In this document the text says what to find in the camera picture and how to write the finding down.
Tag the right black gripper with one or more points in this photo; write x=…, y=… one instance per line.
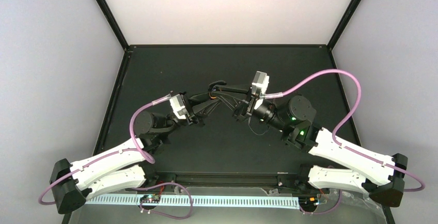
x=241, y=107

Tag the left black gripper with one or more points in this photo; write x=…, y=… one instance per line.
x=192, y=117

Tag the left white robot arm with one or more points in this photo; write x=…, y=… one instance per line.
x=128, y=165

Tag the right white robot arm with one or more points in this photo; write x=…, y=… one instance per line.
x=378, y=176

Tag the clear plastic sheet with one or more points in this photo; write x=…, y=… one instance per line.
x=328, y=206

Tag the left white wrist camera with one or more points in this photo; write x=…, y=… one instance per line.
x=178, y=106

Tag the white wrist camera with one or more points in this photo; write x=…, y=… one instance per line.
x=178, y=106
x=259, y=85

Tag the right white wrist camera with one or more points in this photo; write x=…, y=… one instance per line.
x=259, y=85

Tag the black aluminium front rail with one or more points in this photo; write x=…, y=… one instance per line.
x=264, y=180

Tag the white slotted cable duct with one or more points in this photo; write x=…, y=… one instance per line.
x=198, y=201

